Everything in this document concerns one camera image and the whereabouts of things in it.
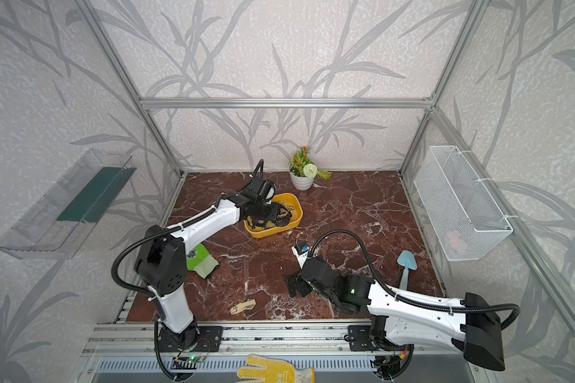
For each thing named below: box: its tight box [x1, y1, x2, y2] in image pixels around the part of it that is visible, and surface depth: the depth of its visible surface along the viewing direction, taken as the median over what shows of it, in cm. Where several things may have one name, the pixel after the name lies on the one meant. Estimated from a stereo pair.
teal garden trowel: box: [396, 249, 418, 291], surface depth 91 cm
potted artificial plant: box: [288, 146, 333, 192], surface depth 107 cm
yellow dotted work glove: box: [236, 353, 316, 383], surface depth 69 cm
